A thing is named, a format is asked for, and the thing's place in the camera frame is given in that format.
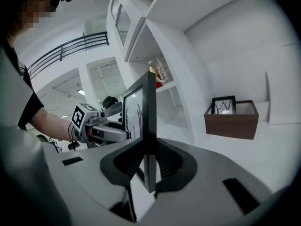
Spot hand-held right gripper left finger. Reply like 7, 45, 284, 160
100, 137, 146, 187

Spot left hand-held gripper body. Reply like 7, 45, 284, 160
70, 102, 109, 148

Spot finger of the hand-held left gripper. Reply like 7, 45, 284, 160
91, 122, 129, 143
100, 102, 123, 118

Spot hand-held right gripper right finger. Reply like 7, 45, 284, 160
154, 137, 198, 194

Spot person's left forearm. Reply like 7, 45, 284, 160
32, 107, 76, 142

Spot dark bag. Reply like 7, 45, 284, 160
102, 96, 119, 109

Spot orange and red figurine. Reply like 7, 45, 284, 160
147, 59, 164, 89

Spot person's black t-shirt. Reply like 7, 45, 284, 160
4, 38, 45, 130

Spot clear plastic bottles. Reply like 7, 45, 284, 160
156, 57, 174, 83

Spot brown wooden box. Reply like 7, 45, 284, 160
204, 99, 260, 140

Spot black metal railing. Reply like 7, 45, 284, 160
27, 31, 110, 80

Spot white shelf unit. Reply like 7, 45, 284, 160
106, 0, 266, 145

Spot person's head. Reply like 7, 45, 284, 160
7, 0, 62, 40

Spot black wrist strap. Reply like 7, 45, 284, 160
67, 122, 80, 151

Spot small black picture frame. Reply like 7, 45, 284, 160
211, 95, 237, 115

